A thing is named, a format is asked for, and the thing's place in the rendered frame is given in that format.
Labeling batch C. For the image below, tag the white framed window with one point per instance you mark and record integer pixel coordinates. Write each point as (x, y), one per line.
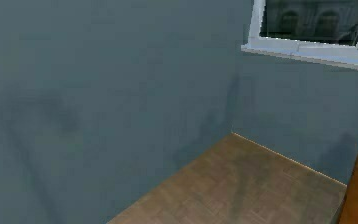
(307, 53)

